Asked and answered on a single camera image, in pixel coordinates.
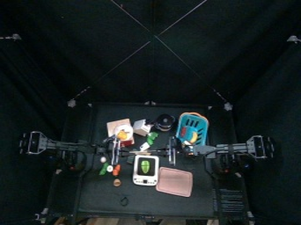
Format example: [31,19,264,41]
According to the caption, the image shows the green toy starfruit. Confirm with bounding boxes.
[141,159,152,176]

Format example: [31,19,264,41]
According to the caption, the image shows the yellow orange toy food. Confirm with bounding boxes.
[117,130,131,141]

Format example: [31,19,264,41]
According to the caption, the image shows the green leafy toy vegetable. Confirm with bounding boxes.
[146,131,161,146]

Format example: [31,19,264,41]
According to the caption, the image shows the orange toy carrot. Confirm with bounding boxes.
[111,163,122,178]

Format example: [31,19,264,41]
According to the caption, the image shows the green toy pea pod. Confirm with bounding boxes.
[98,163,111,177]

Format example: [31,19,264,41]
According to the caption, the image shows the white kitchen scale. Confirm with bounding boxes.
[131,155,161,187]

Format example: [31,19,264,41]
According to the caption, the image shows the white toy box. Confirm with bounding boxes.
[131,119,153,137]

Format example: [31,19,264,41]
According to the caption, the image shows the black toy pot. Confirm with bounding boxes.
[154,113,177,132]

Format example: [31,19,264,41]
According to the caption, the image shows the pink cutting board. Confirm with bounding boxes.
[156,166,194,198]

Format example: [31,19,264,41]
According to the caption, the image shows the blue plastic basket orange rim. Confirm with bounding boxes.
[174,112,210,147]

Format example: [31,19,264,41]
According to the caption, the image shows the white printed label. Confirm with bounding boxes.
[218,188,247,216]

